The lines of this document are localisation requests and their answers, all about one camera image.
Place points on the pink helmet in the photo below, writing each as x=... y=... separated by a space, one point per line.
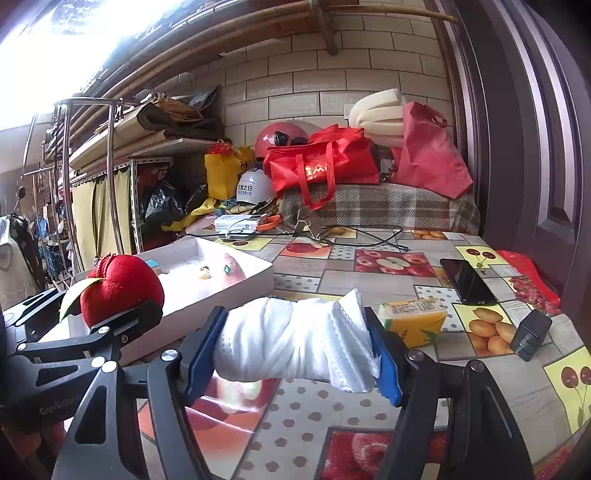
x=277 y=134

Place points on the small black box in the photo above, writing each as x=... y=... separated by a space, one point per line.
x=530 y=335

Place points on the white cardboard tray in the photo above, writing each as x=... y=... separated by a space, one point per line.
x=192 y=280

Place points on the red tote bag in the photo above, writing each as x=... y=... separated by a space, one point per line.
x=334 y=155

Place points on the white power bank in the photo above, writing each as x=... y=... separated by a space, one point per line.
x=236 y=224

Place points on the brown door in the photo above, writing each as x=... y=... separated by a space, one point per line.
x=520 y=78

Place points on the black smartphone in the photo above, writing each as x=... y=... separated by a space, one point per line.
x=470 y=287

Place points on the plaid covered bench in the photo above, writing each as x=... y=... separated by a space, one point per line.
x=387 y=205

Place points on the red cushion stool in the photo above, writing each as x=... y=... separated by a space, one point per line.
x=529 y=285

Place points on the black garbage bag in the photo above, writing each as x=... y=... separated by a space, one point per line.
x=163 y=207

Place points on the teal tissue pack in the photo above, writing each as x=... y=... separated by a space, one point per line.
x=155 y=267

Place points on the white helmet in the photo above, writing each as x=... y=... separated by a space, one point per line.
x=254 y=187

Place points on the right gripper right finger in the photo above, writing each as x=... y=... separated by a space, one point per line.
x=483 y=440

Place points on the pink fluffy plush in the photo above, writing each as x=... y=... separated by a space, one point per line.
x=232 y=272

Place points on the yellow shopping bag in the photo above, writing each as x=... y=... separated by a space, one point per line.
x=224 y=165

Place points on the metal storage shelf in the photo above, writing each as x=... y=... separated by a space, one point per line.
x=158 y=130

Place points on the white cloth roll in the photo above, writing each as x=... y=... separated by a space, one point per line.
x=310 y=339

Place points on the cream foam stack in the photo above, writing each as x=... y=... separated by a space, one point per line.
x=381 y=116

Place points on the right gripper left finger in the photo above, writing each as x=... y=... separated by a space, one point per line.
x=103 y=441

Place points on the yellow curtain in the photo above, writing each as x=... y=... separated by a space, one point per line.
x=92 y=217

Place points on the red plush apple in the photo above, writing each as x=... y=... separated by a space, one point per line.
x=117 y=283

